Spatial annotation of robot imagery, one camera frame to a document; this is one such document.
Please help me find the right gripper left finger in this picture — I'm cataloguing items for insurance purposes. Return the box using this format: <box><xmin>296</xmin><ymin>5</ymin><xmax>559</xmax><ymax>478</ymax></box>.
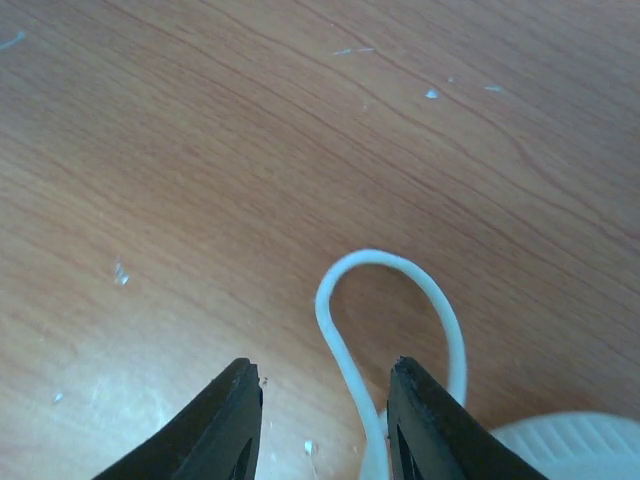
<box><xmin>96</xmin><ymin>358</ymin><xmax>263</xmax><ymax>480</ymax></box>

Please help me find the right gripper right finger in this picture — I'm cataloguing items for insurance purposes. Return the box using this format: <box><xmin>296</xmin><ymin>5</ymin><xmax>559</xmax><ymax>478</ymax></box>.
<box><xmin>387</xmin><ymin>357</ymin><xmax>544</xmax><ymax>480</ymax></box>

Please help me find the white lace sneaker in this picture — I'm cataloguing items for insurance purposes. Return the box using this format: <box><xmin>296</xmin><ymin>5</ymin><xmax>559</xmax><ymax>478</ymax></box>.
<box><xmin>314</xmin><ymin>248</ymin><xmax>640</xmax><ymax>480</ymax></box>

